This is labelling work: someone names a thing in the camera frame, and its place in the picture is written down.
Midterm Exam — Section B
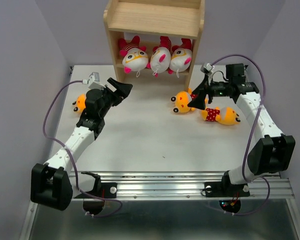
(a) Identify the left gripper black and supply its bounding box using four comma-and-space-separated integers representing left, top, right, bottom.
99, 78, 133, 119

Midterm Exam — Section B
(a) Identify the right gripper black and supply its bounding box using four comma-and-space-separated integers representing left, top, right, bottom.
186, 73, 231, 111

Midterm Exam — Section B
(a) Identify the white pink plush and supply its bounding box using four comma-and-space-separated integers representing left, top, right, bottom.
167, 38, 193, 77
118, 35, 149, 77
147, 36, 172, 77

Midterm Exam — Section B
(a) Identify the orange plush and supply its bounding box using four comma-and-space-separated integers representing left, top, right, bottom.
72, 93, 86, 113
200, 107, 241, 126

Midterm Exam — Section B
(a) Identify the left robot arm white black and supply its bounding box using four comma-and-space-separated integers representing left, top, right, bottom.
30, 77, 133, 211

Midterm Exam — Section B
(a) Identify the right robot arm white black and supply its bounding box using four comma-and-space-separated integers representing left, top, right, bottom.
188, 63, 296, 197

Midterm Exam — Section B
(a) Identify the wooden shelf unit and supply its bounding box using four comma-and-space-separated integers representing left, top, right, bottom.
103, 0, 205, 89

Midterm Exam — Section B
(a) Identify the orange plush facing up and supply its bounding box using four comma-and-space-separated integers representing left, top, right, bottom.
170, 88, 198, 114

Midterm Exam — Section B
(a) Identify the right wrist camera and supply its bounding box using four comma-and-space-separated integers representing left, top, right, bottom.
200, 62, 215, 77

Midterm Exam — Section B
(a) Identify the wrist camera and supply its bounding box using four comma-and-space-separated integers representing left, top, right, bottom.
200, 62, 215, 77
82, 72, 105, 90

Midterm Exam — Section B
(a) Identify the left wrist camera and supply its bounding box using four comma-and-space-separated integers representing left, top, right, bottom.
82, 72, 105, 90

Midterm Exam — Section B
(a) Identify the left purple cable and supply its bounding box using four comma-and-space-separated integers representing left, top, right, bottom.
42, 79, 123, 218

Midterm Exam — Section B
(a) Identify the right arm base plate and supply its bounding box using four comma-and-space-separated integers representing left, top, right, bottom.
201, 181, 250, 198

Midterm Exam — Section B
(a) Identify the aluminium mounting rail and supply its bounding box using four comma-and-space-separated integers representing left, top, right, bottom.
29, 171, 296, 201

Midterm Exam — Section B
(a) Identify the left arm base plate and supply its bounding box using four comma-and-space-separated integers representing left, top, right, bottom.
87, 182, 117, 199

